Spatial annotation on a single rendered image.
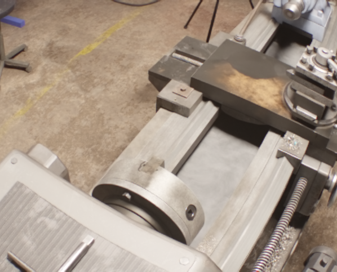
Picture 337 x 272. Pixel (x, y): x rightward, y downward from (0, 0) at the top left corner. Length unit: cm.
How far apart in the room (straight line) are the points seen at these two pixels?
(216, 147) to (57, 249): 109
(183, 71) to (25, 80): 173
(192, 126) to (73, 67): 181
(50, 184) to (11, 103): 230
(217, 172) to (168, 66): 44
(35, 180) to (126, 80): 232
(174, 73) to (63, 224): 110
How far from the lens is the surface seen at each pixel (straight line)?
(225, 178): 160
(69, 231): 73
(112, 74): 313
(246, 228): 133
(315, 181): 165
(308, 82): 149
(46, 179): 80
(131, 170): 96
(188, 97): 163
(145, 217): 94
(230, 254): 127
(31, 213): 76
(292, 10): 187
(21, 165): 83
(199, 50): 186
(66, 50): 344
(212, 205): 152
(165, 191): 94
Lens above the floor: 195
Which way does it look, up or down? 46 degrees down
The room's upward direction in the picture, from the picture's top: 5 degrees clockwise
